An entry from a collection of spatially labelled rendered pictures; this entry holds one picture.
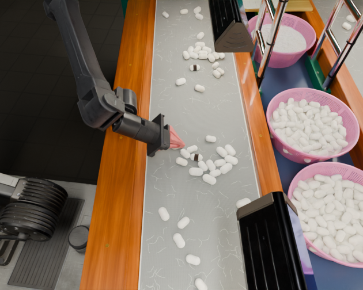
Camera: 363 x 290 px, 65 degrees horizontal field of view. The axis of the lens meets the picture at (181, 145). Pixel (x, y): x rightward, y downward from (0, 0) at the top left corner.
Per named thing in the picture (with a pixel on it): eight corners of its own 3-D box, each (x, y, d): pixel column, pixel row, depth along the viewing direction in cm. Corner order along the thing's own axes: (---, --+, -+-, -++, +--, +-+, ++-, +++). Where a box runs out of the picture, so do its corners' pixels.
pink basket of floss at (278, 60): (282, 83, 107) (289, 63, 99) (227, 50, 118) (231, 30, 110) (320, 52, 117) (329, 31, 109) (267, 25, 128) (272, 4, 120)
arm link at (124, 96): (80, 122, 64) (104, 100, 60) (84, 89, 71) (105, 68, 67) (123, 143, 72) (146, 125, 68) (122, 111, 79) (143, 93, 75)
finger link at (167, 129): (191, 133, 78) (163, 121, 73) (193, 155, 74) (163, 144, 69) (176, 144, 82) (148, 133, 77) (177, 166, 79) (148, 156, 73)
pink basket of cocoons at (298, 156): (290, 186, 83) (301, 170, 75) (245, 120, 97) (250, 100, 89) (362, 157, 88) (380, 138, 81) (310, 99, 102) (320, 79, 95)
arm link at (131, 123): (108, 134, 67) (119, 120, 64) (108, 114, 71) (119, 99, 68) (133, 144, 71) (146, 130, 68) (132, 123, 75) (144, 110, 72)
